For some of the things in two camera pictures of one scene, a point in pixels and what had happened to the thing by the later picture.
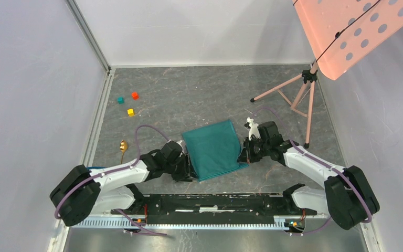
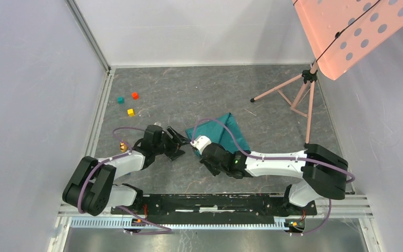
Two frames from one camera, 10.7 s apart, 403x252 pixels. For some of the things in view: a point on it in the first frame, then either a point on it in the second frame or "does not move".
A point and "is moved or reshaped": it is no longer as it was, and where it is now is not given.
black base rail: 215,209 does not move
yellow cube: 131,112 does not move
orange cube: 135,95 does not move
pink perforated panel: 346,33 does not move
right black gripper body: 256,149 -> 214,170
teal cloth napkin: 214,150 is moved or reshaped
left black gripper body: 180,169 -> 160,148
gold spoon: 123,147 does not move
